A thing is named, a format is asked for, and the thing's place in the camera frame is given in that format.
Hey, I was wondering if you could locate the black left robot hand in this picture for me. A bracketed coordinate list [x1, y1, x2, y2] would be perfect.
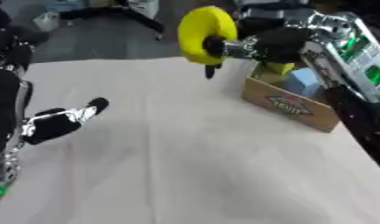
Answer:
[0, 36, 110, 154]

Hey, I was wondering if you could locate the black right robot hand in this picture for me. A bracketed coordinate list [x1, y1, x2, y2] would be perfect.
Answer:
[201, 17, 316, 81]

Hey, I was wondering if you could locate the yellow ring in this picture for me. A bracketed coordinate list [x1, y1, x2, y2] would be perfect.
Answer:
[176, 5, 241, 67]

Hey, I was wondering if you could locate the tan cardboard box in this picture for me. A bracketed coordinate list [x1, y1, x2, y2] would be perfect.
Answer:
[240, 61, 342, 134]

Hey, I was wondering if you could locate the yellow block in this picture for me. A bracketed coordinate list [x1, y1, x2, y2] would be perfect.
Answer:
[262, 60, 298, 76]

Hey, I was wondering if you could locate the light blue block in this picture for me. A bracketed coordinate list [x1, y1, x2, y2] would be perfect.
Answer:
[285, 67, 324, 99]

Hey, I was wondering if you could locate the white plastic container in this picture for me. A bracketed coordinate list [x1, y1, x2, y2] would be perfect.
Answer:
[32, 10, 63, 32]

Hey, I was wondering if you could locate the black chair base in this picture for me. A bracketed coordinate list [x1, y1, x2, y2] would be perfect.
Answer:
[58, 0, 167, 42]

